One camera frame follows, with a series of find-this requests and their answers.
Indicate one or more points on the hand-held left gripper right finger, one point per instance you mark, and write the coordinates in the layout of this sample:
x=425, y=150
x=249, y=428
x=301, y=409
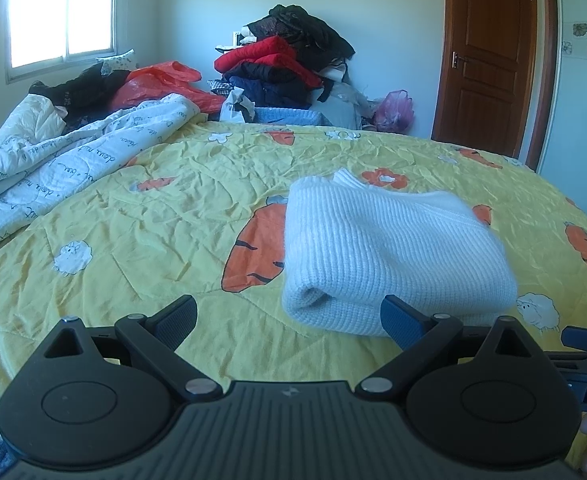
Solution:
x=403, y=322

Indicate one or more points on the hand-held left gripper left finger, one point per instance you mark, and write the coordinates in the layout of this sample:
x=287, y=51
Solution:
x=176, y=320

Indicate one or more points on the white knit sweater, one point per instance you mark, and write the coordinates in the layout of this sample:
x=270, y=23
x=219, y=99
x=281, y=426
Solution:
x=383, y=255

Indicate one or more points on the grey white crumpled clothes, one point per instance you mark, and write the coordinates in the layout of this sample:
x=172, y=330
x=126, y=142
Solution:
x=346, y=100

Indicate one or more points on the yellow carrot print bedspread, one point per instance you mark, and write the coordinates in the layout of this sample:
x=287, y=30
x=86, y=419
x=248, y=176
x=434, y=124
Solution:
x=138, y=240

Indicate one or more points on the white printed quilt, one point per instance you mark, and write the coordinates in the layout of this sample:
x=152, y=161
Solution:
x=63, y=160

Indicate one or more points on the pink plastic bag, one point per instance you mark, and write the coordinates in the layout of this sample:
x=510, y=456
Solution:
x=396, y=110

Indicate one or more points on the white plastic bag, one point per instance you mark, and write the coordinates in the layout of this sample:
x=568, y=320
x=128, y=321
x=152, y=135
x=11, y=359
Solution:
x=236, y=107

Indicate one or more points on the light blue knit cloth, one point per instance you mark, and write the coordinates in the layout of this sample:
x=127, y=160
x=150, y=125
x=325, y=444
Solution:
x=288, y=116

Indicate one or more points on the red plastic bag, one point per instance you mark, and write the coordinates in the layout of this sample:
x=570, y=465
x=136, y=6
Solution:
x=158, y=85

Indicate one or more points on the checkered cloth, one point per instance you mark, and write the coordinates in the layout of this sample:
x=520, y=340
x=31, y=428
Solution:
x=221, y=86

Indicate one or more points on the black clothing heap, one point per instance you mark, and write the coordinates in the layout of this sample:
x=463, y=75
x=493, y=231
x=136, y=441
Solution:
x=83, y=90

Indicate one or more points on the navy jacket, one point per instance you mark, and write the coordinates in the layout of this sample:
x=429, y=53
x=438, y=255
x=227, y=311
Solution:
x=273, y=87

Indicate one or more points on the floral pillow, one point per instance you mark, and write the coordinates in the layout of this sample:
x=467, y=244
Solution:
x=118, y=61

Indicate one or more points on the red jacket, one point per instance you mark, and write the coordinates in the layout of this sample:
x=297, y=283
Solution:
x=268, y=57

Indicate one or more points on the brown wooden door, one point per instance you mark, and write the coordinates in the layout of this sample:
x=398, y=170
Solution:
x=488, y=55

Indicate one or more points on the black garment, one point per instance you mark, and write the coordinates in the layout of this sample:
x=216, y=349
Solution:
x=303, y=30

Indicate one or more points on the window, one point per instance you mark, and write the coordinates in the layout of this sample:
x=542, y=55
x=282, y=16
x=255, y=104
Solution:
x=58, y=15

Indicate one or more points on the brown door frame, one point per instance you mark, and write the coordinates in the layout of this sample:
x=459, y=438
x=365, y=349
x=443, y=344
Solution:
x=543, y=60

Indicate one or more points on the white wall socket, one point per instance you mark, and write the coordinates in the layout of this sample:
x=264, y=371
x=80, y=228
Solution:
x=238, y=39

